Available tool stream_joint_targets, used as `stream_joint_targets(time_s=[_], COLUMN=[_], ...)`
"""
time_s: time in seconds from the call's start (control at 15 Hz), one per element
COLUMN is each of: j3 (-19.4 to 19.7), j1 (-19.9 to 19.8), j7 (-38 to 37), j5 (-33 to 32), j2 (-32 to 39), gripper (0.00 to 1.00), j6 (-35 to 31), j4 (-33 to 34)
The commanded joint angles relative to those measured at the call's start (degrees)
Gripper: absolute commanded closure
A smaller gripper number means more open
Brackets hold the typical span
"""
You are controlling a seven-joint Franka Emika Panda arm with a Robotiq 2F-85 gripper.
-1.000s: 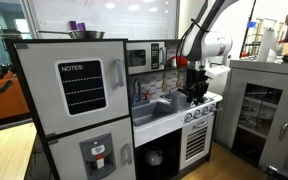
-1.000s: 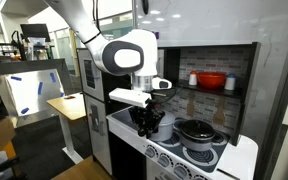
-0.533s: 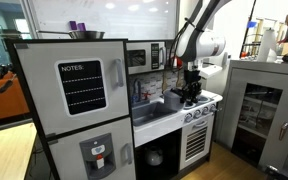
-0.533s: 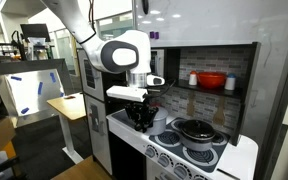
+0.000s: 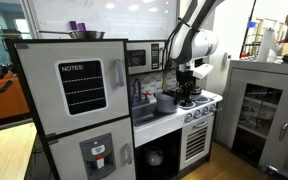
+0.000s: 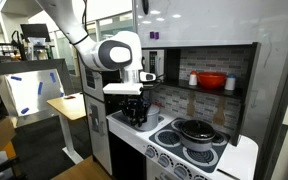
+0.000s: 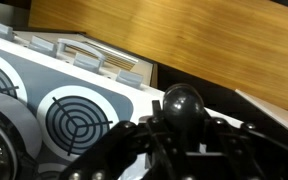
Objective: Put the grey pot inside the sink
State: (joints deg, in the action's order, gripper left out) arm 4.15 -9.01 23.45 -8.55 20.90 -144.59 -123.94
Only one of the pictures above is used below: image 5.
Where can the glass whiteboard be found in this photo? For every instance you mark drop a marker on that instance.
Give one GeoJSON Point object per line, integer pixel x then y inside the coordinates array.
{"type": "Point", "coordinates": [117, 20]}

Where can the fridge door with dispenser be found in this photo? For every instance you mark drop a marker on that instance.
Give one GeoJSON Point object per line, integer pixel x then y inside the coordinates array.
{"type": "Point", "coordinates": [74, 156]}

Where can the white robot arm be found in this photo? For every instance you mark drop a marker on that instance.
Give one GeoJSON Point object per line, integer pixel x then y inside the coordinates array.
{"type": "Point", "coordinates": [190, 43]}

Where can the toy microwave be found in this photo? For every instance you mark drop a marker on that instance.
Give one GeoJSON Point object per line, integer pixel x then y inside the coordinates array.
{"type": "Point", "coordinates": [145, 57]}

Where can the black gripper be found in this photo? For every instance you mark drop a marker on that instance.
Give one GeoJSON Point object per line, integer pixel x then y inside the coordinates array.
{"type": "Point", "coordinates": [185, 78]}

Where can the white black toy kitchen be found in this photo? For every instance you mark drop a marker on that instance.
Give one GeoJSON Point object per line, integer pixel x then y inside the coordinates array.
{"type": "Point", "coordinates": [157, 131]}

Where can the grey toy faucet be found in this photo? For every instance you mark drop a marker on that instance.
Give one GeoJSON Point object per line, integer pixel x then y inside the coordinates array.
{"type": "Point", "coordinates": [137, 88]}

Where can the white toy oven door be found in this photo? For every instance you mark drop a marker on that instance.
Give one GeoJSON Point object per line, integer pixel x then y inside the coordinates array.
{"type": "Point", "coordinates": [195, 143]}

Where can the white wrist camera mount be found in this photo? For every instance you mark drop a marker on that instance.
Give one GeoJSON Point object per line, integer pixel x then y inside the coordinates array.
{"type": "Point", "coordinates": [202, 71]}

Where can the light wooden table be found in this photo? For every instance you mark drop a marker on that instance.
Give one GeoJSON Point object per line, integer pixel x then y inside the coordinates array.
{"type": "Point", "coordinates": [7, 150]}

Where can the metal shelf rack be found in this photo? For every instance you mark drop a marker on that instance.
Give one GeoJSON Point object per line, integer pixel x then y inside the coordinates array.
{"type": "Point", "coordinates": [252, 40]}

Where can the grey toy sink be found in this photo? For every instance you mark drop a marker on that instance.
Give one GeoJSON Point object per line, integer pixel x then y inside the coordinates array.
{"type": "Point", "coordinates": [144, 115]}

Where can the orange sofa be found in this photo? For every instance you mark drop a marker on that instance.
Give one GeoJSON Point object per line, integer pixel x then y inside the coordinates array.
{"type": "Point", "coordinates": [4, 103]}

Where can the black pot with lid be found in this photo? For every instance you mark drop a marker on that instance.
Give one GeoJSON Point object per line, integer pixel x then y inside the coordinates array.
{"type": "Point", "coordinates": [197, 90]}

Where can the silver toy kettle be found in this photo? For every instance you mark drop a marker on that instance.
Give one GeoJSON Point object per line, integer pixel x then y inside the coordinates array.
{"type": "Point", "coordinates": [154, 156]}

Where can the grey glass door cabinet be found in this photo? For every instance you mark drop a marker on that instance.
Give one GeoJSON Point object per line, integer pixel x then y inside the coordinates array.
{"type": "Point", "coordinates": [284, 100]}

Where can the fridge door with chalkboard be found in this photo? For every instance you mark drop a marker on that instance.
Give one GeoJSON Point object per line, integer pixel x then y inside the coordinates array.
{"type": "Point", "coordinates": [44, 86]}

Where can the purple block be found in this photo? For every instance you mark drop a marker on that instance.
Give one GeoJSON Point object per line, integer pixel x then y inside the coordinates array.
{"type": "Point", "coordinates": [81, 26]}
{"type": "Point", "coordinates": [73, 25]}

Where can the white paper towel roll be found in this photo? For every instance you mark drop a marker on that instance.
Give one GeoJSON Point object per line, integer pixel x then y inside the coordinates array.
{"type": "Point", "coordinates": [266, 46]}

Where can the black camera clamp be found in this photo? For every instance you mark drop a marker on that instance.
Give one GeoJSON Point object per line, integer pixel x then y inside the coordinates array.
{"type": "Point", "coordinates": [5, 75]}

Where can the white wall switch box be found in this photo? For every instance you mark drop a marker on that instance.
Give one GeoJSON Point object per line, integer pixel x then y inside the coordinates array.
{"type": "Point", "coordinates": [225, 59]}

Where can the wooden toy spatula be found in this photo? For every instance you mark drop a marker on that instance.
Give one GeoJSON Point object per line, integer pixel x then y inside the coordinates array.
{"type": "Point", "coordinates": [165, 85]}

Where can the grey stove knob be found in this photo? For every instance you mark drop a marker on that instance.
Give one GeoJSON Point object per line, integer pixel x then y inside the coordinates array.
{"type": "Point", "coordinates": [213, 107]}
{"type": "Point", "coordinates": [205, 110]}
{"type": "Point", "coordinates": [188, 117]}
{"type": "Point", "coordinates": [197, 113]}

